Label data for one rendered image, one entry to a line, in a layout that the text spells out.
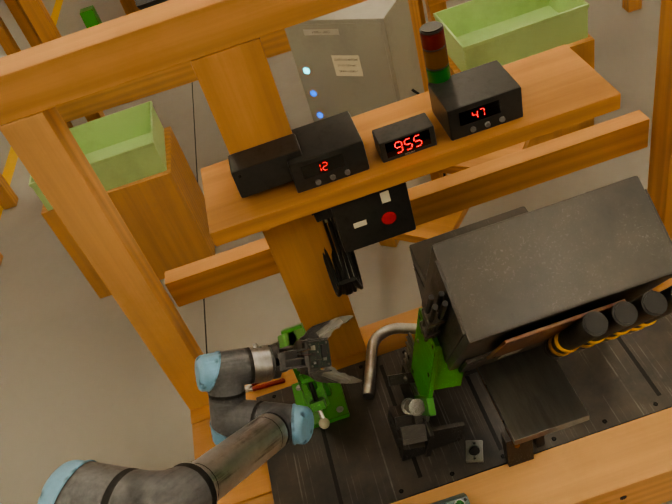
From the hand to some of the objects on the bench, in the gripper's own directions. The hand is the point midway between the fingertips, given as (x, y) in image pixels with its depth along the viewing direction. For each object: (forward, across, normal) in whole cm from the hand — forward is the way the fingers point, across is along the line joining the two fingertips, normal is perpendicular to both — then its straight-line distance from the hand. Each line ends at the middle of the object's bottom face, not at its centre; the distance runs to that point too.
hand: (355, 348), depth 156 cm
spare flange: (+28, -29, +4) cm, 40 cm away
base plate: (+36, -18, +14) cm, 42 cm away
